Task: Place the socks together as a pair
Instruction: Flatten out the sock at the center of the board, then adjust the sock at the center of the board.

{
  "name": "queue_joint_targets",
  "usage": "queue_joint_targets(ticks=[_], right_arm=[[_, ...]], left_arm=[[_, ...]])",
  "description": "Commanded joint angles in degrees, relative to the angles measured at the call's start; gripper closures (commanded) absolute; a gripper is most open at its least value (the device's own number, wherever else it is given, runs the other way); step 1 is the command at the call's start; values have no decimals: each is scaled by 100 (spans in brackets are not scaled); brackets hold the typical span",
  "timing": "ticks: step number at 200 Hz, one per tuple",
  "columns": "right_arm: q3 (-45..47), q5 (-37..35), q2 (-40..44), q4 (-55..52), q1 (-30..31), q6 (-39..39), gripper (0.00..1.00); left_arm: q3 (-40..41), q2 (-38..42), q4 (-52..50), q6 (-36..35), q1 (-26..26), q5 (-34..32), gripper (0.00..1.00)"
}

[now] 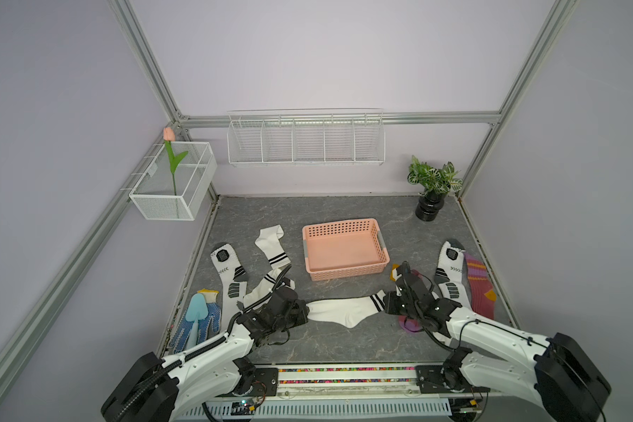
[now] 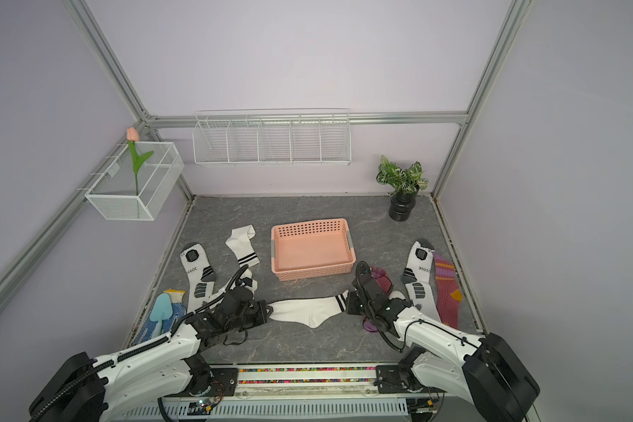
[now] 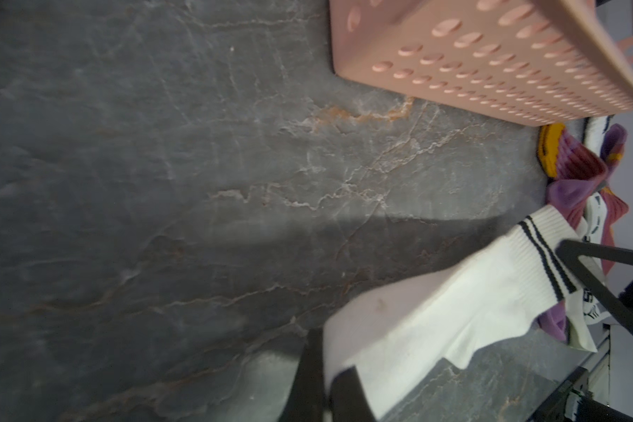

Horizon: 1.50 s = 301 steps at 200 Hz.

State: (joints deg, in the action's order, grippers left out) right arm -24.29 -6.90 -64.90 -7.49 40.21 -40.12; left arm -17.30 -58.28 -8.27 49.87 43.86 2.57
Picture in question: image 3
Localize magenta purple yellow-cuff sock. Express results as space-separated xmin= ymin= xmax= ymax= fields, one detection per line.
xmin=537 ymin=123 xmax=608 ymax=229

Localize pink perforated plastic basket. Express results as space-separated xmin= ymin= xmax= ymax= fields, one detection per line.
xmin=330 ymin=0 xmax=633 ymax=127

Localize white sport sock right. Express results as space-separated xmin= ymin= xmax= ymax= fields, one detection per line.
xmin=565 ymin=117 xmax=610 ymax=353

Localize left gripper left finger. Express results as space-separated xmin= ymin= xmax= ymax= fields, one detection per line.
xmin=278 ymin=329 xmax=325 ymax=422

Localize white sock two black stripes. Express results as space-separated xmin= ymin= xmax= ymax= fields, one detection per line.
xmin=324 ymin=205 xmax=578 ymax=418

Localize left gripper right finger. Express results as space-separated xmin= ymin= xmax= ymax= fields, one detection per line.
xmin=330 ymin=367 xmax=376 ymax=422

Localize magenta striped sock far right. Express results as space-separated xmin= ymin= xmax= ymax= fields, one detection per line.
xmin=600 ymin=124 xmax=629 ymax=247

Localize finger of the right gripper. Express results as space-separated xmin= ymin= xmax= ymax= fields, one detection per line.
xmin=555 ymin=239 xmax=633 ymax=352

